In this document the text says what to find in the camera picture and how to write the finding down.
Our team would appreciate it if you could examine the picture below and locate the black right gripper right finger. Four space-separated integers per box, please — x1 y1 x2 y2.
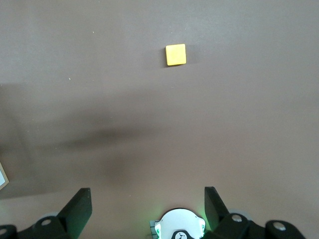
204 186 304 239

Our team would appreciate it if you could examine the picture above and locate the yellow wooden block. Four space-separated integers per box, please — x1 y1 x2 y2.
164 43 187 67

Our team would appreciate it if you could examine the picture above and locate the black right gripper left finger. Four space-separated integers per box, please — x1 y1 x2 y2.
0 188 93 239

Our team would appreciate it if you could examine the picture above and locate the wooden drawer with white front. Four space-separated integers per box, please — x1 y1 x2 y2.
0 161 10 190

